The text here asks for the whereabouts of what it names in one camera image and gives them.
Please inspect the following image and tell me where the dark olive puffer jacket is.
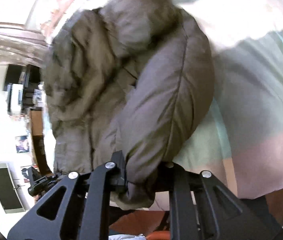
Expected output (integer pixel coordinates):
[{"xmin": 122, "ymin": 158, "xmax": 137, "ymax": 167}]
[{"xmin": 43, "ymin": 0, "xmax": 214, "ymax": 210}]

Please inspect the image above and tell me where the wooden desk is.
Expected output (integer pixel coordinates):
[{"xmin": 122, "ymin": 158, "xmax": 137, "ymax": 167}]
[{"xmin": 28, "ymin": 107, "xmax": 52, "ymax": 176}]

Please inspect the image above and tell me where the white printer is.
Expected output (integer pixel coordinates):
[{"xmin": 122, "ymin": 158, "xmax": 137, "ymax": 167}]
[{"xmin": 7, "ymin": 83, "xmax": 23, "ymax": 115}]

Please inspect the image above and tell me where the black monitor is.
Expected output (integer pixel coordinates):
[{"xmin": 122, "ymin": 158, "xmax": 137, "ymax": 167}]
[{"xmin": 3, "ymin": 64, "xmax": 31, "ymax": 91}]

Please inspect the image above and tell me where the floral lace curtain left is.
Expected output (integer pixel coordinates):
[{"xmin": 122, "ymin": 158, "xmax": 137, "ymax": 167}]
[{"xmin": 0, "ymin": 22, "xmax": 48, "ymax": 67}]

